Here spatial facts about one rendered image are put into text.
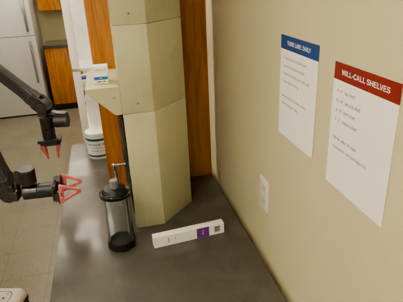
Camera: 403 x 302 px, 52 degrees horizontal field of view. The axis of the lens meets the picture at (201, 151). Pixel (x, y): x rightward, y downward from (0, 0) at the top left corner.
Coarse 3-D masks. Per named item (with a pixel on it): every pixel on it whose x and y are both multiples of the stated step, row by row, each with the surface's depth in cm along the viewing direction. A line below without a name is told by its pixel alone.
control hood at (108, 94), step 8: (88, 72) 165; (112, 72) 163; (88, 80) 152; (112, 80) 150; (88, 88) 141; (96, 88) 141; (104, 88) 140; (112, 88) 141; (96, 96) 141; (104, 96) 141; (112, 96) 142; (120, 96) 143; (104, 104) 142; (112, 104) 143; (120, 104) 143; (112, 112) 144; (120, 112) 144
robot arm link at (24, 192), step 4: (36, 184) 152; (20, 188) 151; (24, 188) 150; (28, 188) 151; (32, 188) 151; (36, 188) 151; (24, 192) 150; (28, 192) 150; (32, 192) 151; (36, 192) 151; (24, 196) 150; (28, 196) 151; (32, 196) 151; (36, 196) 151
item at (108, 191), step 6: (114, 180) 143; (108, 186) 146; (114, 186) 143; (120, 186) 145; (126, 186) 147; (102, 192) 144; (108, 192) 142; (114, 192) 141; (120, 192) 142; (126, 192) 144
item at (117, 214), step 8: (128, 192) 144; (120, 200) 141; (128, 200) 146; (104, 208) 145; (112, 208) 143; (120, 208) 143; (128, 208) 146; (112, 216) 144; (120, 216) 144; (128, 216) 147; (112, 224) 146; (120, 224) 146; (128, 224) 148; (112, 232) 147; (120, 232) 147; (128, 232) 149; (112, 240) 149; (120, 240) 148; (128, 240) 150
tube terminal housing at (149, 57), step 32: (128, 32) 135; (160, 32) 142; (128, 64) 139; (160, 64) 145; (128, 96) 143; (160, 96) 149; (128, 128) 147; (160, 128) 152; (160, 160) 156; (160, 192) 160
